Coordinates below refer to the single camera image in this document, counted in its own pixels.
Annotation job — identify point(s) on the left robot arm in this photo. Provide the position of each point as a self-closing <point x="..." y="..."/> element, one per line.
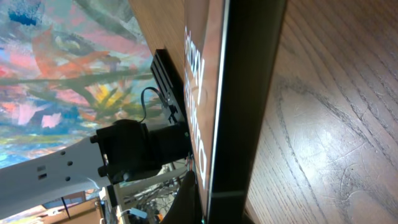
<point x="125" y="151"/>

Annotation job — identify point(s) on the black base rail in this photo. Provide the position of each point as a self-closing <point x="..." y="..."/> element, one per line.
<point x="170" y="85"/>

